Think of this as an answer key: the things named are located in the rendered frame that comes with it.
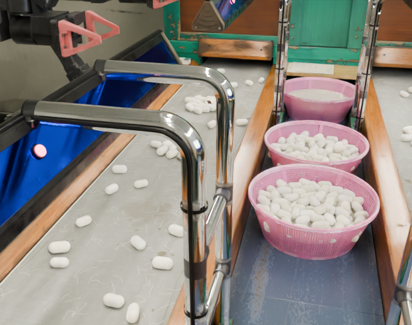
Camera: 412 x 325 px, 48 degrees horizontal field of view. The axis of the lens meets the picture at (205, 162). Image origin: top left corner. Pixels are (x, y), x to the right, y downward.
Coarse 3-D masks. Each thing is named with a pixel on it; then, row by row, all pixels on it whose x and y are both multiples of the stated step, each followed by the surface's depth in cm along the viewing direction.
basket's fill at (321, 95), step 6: (294, 90) 168; (300, 90) 168; (306, 90) 168; (312, 90) 167; (318, 90) 167; (324, 90) 169; (300, 96) 161; (306, 96) 163; (312, 96) 161; (318, 96) 161; (324, 96) 161; (330, 96) 161; (336, 96) 161; (342, 96) 163; (306, 102) 156
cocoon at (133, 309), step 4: (132, 304) 69; (136, 304) 70; (128, 308) 69; (132, 308) 69; (136, 308) 69; (128, 312) 68; (132, 312) 68; (136, 312) 68; (128, 316) 68; (132, 316) 68; (136, 316) 68; (128, 320) 68; (132, 320) 68; (136, 320) 68
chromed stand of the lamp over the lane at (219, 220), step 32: (96, 64) 55; (128, 64) 54; (160, 64) 54; (224, 96) 53; (96, 128) 41; (128, 128) 40; (160, 128) 39; (192, 128) 40; (224, 128) 55; (192, 160) 40; (224, 160) 56; (192, 192) 42; (224, 192) 58; (192, 224) 43; (224, 224) 61; (192, 256) 44; (224, 256) 63; (192, 288) 46; (224, 288) 66; (192, 320) 48; (224, 320) 69
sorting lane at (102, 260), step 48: (192, 96) 160; (240, 96) 160; (144, 144) 125; (96, 192) 102; (144, 192) 102; (48, 240) 87; (96, 240) 87; (144, 240) 87; (0, 288) 75; (48, 288) 75; (96, 288) 75; (144, 288) 75
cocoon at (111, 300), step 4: (104, 296) 71; (108, 296) 71; (112, 296) 71; (116, 296) 71; (120, 296) 71; (104, 300) 71; (108, 300) 71; (112, 300) 71; (116, 300) 70; (120, 300) 71; (108, 304) 71; (112, 304) 71; (116, 304) 70; (120, 304) 71
